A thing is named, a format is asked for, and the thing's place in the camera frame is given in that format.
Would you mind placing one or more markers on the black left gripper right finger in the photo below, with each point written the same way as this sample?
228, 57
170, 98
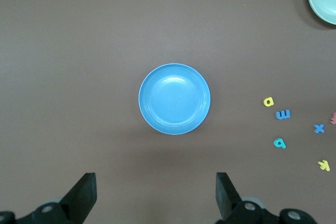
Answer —
231, 203

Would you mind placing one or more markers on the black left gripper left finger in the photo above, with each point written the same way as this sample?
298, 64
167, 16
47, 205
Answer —
78, 203

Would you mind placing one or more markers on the teal foam letter b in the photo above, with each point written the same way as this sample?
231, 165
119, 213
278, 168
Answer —
282, 144

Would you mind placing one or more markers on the blue foam letter m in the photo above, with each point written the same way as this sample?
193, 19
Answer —
283, 114

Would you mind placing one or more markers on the yellow foam letter a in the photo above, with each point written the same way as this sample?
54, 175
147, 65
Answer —
264, 102

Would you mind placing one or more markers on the yellow foam letter k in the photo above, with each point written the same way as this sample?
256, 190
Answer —
324, 165

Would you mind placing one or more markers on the blue foam letter x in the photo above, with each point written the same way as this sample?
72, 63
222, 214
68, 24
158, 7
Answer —
319, 128

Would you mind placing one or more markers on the blue plate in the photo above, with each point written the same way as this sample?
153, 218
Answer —
174, 99

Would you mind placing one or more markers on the salmon foam letter f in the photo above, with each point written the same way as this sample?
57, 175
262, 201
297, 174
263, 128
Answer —
334, 118

